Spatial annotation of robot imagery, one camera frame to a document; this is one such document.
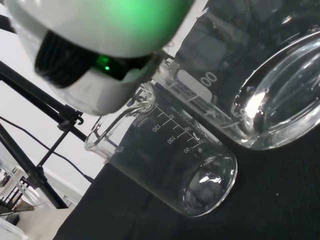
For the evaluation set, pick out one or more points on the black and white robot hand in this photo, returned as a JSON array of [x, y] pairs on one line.
[[100, 32]]

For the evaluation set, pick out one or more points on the black tripod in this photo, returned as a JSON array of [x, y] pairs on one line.
[[30, 92]]

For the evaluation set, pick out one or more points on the black bench cloth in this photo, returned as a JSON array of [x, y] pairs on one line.
[[262, 200]]

